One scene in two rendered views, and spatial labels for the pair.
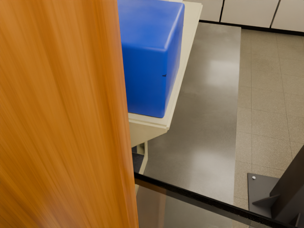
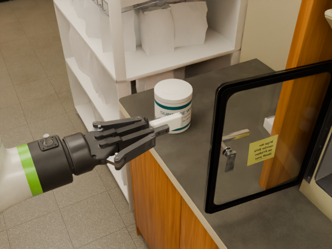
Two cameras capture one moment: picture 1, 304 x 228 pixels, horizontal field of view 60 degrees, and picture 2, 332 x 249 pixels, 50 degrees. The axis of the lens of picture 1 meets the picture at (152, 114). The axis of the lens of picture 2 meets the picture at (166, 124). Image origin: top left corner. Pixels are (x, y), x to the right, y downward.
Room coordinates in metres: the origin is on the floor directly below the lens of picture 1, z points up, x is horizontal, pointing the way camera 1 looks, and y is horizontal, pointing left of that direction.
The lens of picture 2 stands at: (0.47, -0.67, 1.77)
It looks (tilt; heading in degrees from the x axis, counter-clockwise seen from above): 39 degrees down; 138
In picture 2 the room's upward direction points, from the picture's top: straight up
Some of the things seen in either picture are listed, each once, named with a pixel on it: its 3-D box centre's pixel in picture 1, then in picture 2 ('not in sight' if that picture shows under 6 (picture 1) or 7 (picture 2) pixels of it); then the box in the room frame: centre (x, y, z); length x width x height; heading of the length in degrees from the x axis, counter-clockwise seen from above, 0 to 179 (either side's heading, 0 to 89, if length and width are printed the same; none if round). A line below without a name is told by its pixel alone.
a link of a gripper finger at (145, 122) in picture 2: not in sight; (122, 134); (0.02, -0.37, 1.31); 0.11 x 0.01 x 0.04; 77
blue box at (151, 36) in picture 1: (131, 54); not in sight; (0.26, 0.02, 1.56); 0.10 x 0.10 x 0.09; 76
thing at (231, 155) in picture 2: not in sight; (229, 161); (0.13, -0.17, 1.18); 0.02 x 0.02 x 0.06; 68
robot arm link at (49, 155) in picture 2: not in sight; (51, 160); (-0.01, -0.51, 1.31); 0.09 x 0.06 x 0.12; 166
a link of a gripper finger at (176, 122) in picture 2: not in sight; (166, 125); (0.05, -0.29, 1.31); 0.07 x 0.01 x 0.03; 76
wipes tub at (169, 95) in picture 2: not in sight; (173, 105); (-0.27, 0.03, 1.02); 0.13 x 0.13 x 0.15
